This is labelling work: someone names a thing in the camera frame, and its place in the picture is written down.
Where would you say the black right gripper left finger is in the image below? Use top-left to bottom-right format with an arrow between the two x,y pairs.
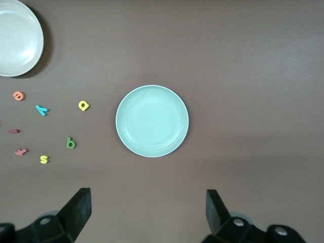
15,187 -> 92,243

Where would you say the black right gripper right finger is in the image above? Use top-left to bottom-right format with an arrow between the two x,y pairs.
201,189 -> 273,243

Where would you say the teal foam letter y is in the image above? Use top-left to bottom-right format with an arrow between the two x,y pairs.
35,104 -> 50,117

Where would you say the light green plate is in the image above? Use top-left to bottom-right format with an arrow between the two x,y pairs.
115,85 -> 190,158

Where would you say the brown table cover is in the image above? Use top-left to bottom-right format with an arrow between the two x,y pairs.
0,0 -> 324,243

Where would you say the beige plate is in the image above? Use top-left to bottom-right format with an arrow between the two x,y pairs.
0,0 -> 45,77

